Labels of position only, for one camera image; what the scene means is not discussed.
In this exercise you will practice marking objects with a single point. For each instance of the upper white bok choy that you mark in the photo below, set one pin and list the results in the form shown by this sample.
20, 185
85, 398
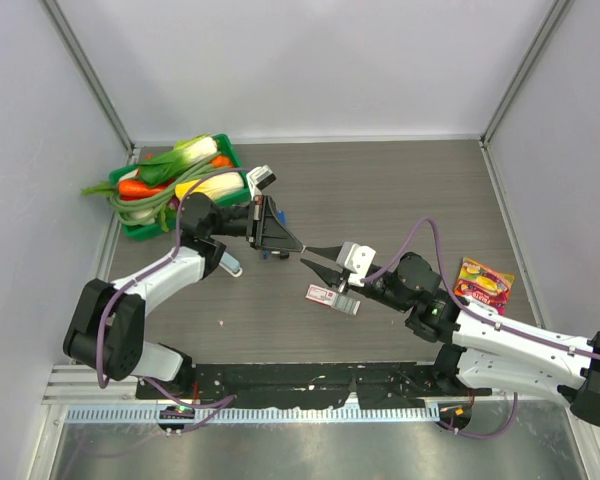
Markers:
177, 161

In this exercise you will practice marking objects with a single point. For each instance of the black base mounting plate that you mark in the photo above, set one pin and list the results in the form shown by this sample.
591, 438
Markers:
319, 386

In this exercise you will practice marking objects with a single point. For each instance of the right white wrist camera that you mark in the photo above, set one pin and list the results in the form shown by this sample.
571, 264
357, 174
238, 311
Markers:
355, 260

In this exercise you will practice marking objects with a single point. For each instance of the large orange carrot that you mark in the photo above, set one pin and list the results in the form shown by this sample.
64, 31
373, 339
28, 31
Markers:
137, 189

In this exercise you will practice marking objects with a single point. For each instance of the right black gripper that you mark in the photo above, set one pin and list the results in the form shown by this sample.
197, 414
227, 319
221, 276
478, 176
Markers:
330, 276

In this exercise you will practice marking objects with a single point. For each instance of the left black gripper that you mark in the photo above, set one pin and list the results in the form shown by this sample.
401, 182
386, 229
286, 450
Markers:
264, 229

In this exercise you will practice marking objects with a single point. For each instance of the colourful candy bag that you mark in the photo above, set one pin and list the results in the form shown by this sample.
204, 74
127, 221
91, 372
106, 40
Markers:
484, 285

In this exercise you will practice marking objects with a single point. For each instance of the green long beans bundle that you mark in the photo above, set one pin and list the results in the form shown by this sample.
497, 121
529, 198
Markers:
136, 212

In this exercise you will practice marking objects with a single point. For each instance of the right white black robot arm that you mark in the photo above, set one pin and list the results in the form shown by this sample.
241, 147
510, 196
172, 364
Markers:
480, 349

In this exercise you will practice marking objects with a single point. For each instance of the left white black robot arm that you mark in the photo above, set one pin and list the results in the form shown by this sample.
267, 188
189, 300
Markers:
107, 330

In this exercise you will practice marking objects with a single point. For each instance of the purple red onion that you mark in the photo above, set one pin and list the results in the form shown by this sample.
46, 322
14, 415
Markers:
173, 203

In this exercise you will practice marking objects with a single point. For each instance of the small orange carrot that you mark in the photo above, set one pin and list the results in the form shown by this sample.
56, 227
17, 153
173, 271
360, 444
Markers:
222, 161

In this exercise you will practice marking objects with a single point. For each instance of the green plastic tray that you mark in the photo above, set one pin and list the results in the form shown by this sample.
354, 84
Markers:
232, 197

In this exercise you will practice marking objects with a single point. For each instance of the dark blue stapler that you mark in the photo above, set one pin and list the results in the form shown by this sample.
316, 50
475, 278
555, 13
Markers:
277, 234

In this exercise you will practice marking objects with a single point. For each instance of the yellow white napa cabbage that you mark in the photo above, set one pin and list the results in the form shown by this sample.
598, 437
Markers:
215, 187

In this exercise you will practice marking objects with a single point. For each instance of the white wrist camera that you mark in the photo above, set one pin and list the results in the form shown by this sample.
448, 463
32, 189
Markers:
355, 260
258, 179

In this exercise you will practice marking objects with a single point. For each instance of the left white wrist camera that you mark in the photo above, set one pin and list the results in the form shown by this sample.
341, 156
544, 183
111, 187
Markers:
258, 179

